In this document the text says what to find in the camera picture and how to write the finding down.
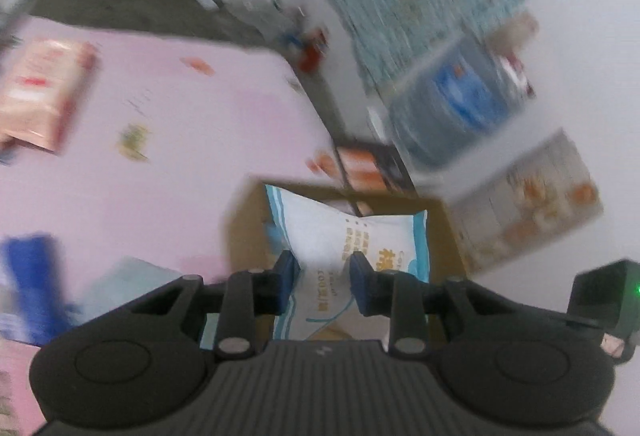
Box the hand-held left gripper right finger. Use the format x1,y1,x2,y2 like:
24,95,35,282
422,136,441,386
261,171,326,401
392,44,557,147
349,252,521,358

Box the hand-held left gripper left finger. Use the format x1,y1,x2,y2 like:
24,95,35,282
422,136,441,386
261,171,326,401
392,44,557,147
125,250,302,362

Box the brown cardboard box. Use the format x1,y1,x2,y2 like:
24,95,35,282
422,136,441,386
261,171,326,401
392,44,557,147
220,175,473,347

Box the white plastic bag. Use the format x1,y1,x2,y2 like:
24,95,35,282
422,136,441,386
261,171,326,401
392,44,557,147
80,257,221,352

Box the blue white wipes pack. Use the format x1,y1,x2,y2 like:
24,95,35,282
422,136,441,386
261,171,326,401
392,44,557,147
0,233,81,348

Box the dark snack box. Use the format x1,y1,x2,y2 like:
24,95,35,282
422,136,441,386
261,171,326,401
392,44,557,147
334,143,417,193

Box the floral patterned board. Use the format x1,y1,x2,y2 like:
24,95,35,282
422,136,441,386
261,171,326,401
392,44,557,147
447,130,603,274

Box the pink bed sheet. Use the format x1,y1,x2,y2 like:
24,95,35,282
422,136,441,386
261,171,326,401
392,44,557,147
0,16,341,436

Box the blue water jug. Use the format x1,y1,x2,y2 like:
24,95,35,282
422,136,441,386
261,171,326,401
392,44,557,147
387,33,538,172

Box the red bottle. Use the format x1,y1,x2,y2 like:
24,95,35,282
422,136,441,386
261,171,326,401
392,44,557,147
297,28,331,73

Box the red white plastic wrapping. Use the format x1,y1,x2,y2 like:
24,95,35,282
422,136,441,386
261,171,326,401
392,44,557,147
487,11,540,99

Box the clear plastic bottles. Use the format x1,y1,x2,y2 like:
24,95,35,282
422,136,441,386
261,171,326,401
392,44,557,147
220,0,281,27

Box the pink tissue pack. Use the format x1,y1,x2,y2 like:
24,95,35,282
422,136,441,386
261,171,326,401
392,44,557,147
0,38,98,154

